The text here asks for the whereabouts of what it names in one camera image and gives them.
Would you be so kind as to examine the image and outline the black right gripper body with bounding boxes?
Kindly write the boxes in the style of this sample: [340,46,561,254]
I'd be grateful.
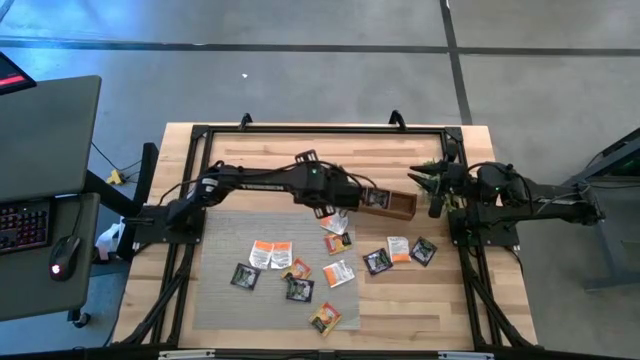
[428,142,471,219]

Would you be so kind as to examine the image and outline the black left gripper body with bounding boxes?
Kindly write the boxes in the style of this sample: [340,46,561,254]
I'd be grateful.
[295,148,362,221]

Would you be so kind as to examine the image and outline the white orange tea packet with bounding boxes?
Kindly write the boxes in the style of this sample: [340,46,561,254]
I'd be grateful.
[248,239,275,270]
[322,259,356,289]
[270,241,294,270]
[386,235,412,265]
[320,212,350,236]

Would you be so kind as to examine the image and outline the yellow orange tea packet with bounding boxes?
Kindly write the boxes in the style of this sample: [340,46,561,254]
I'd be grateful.
[323,231,354,256]
[281,257,313,282]
[308,301,343,339]

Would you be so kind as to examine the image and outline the green artificial plant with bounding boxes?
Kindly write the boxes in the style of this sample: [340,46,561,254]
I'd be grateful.
[422,158,465,214]

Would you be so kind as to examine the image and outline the brown wooden compartment tray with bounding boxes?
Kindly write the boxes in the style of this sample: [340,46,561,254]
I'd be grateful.
[357,185,419,222]

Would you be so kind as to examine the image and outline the grey woven placemat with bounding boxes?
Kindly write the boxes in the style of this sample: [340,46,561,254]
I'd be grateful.
[192,209,361,331]

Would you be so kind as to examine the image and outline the grey metal cart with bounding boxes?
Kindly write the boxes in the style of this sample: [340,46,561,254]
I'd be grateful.
[551,127,640,292]

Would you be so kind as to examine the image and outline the black desk leg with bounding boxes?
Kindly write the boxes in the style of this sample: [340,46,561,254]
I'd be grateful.
[82,142,160,219]

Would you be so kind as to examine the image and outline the white plastic object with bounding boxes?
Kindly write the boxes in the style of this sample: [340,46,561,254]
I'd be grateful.
[94,221,126,262]

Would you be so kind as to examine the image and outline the black computer mouse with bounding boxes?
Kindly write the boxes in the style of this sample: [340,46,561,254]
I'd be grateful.
[48,234,83,283]

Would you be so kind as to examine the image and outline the grey two-tier desk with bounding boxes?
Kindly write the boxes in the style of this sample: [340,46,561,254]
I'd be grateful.
[0,74,103,324]

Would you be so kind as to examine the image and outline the backlit black keyboard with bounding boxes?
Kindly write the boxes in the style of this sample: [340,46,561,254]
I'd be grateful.
[0,199,51,255]

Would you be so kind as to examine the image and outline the black computer monitor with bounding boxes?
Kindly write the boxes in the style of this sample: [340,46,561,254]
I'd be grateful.
[0,52,38,96]

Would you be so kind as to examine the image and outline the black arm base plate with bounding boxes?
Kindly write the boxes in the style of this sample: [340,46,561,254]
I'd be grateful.
[122,203,207,246]
[449,207,521,247]

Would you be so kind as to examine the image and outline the white frame bracket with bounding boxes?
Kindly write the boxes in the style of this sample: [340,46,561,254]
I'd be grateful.
[437,351,496,360]
[157,349,216,360]

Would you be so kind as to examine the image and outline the black floor cable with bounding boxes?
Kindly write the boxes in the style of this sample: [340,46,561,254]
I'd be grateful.
[90,141,142,174]

